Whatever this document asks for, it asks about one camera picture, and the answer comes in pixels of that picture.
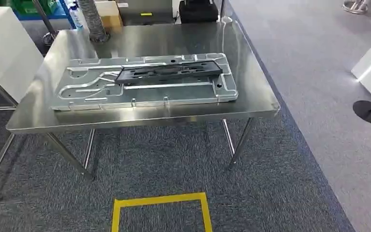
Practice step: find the black plastic licence plate frame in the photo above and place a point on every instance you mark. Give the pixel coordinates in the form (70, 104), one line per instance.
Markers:
(169, 72)

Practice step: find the silver pressed metal panel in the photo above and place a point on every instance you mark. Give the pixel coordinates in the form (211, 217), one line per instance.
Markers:
(172, 94)

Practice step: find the stainless steel table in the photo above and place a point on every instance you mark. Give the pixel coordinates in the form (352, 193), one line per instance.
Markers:
(160, 40)

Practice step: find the yellow floor tape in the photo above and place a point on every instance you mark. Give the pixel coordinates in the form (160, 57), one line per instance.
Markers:
(160, 200)

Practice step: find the black bag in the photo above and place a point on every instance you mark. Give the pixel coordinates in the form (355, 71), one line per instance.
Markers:
(198, 12)

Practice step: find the grey cabinet with yellow label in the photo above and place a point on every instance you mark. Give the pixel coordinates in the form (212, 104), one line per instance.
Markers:
(147, 12)

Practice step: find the cardboard box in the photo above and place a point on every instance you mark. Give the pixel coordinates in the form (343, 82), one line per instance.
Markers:
(110, 16)

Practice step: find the white spray bottle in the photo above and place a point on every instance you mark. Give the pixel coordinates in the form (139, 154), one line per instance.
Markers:
(76, 17)

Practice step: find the metal pole with round base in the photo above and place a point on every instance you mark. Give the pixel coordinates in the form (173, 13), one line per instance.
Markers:
(46, 25)

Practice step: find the large white cabinet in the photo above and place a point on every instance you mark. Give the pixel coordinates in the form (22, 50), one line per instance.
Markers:
(9, 51)

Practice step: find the green crate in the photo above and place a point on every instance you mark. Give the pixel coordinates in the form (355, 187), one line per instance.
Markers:
(28, 5)

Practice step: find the round metal stool base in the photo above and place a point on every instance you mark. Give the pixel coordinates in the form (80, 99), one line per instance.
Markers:
(355, 7)

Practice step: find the thin steel post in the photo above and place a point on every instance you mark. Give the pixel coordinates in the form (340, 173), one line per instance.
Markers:
(224, 11)

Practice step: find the grey metal stand frame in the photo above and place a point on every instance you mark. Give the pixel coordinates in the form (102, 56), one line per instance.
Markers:
(0, 86)

